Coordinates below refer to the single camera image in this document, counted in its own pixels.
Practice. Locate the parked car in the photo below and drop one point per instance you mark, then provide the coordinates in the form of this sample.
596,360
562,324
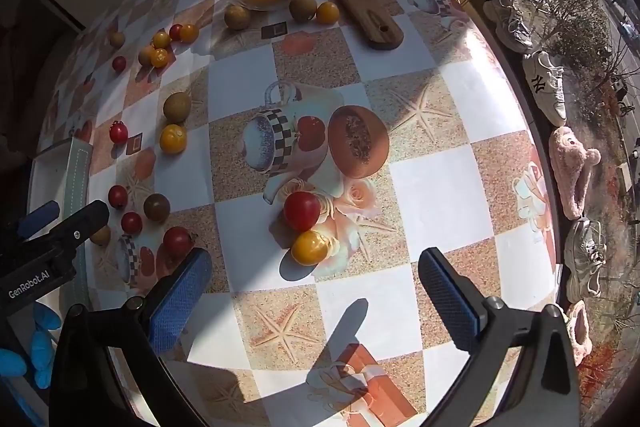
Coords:
627,30

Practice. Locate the bushy tree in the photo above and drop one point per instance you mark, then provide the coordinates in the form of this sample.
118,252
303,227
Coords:
565,7

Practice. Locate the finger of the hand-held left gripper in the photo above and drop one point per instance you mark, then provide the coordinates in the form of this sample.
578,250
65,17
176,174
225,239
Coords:
85,222
37,218

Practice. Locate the white shallow tray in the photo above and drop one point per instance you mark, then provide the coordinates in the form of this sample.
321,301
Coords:
60,182

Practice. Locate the large red cherry tomato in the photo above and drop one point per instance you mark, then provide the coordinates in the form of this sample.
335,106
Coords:
302,210

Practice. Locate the large brown longan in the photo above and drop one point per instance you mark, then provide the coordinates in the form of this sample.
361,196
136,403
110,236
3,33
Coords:
177,107

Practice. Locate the large yellow cherry tomato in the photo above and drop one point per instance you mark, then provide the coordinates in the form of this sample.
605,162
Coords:
310,247

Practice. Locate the dark red cherry tomato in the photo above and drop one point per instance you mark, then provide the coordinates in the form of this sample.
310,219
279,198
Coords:
177,241

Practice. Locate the pink fluffy slipper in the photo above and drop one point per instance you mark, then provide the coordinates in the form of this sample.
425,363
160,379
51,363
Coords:
570,172
580,332

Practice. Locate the person's left hand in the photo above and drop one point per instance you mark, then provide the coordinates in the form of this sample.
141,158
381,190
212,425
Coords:
40,349

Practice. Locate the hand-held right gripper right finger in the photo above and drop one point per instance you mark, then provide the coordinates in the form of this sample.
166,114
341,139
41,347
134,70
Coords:
450,302

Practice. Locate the wooden cutting board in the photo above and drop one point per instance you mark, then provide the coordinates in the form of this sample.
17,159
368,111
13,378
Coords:
360,2

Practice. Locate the red cherry tomato with stem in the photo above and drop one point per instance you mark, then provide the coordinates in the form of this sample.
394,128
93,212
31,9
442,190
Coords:
118,132

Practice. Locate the dark brown longan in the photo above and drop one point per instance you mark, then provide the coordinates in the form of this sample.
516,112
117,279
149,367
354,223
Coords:
156,207

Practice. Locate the silver sneaker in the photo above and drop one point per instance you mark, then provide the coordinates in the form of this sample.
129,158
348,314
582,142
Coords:
585,257

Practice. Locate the grey white sneaker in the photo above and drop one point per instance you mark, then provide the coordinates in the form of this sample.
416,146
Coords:
515,24

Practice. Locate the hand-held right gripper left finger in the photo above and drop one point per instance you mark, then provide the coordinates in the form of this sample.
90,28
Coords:
180,302

